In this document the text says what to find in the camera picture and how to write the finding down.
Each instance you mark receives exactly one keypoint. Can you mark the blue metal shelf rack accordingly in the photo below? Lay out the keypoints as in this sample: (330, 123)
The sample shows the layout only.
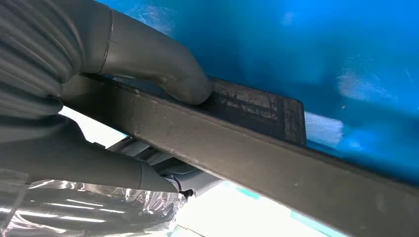
(294, 49)

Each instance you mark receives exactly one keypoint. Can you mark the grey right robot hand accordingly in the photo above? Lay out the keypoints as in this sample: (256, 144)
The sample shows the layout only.
(147, 55)

